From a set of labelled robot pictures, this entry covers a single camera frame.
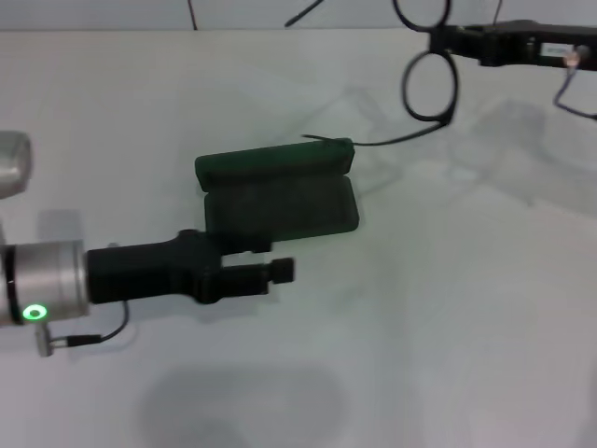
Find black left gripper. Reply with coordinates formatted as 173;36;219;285
87;229;298;307

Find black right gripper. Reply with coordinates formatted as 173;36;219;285
429;19;597;71

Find green glasses case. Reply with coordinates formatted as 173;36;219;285
194;137;360;245

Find black glasses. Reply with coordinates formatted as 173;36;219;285
285;0;461;147

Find right gripper cable with connector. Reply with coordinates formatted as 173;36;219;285
552;44;597;120

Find gripper cable with connector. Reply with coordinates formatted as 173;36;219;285
552;44;597;120
35;301;131;359

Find left gripper cable with connector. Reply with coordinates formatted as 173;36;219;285
35;301;131;359

